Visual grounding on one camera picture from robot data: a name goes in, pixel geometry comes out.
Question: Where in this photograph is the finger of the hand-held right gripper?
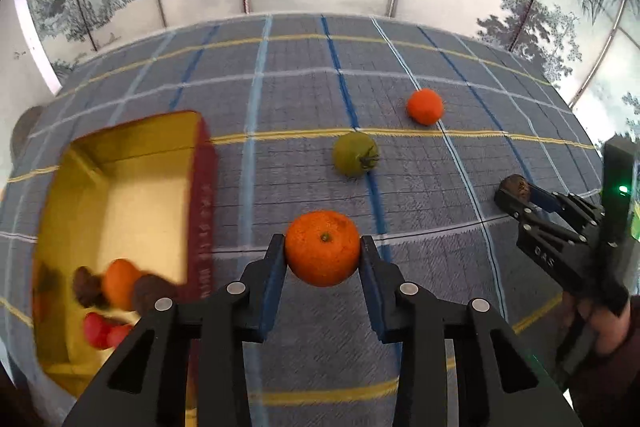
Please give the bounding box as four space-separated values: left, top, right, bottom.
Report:
494 187 590 245
526 186 604 234

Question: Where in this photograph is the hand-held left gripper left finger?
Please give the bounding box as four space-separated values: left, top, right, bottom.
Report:
62 233 288 427

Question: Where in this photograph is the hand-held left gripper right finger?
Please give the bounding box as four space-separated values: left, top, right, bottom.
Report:
359 234 583 427

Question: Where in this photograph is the brown passion fruit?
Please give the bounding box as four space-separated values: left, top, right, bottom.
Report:
72 266 107 308
500 174 532 205
132 274 178 315

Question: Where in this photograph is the orange mandarin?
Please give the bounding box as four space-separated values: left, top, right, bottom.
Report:
284 210 362 288
406 88 445 126
102 258 143 310

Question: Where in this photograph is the gold and red tin box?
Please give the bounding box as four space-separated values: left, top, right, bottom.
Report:
31 109 219 400

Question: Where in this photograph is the red tomato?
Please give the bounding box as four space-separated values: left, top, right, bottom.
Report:
82 312 113 350
107 324 136 350

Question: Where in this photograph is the person's right hand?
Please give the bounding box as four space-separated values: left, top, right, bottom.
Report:
560 292 636 355

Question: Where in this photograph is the green tomato with stem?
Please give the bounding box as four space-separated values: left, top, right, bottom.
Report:
333 132 381 178

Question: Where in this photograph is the blue plaid tablecloth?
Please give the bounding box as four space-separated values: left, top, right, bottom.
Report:
0 12 608 427

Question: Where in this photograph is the round grey stool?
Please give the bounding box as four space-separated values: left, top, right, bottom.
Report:
10 106 46 158

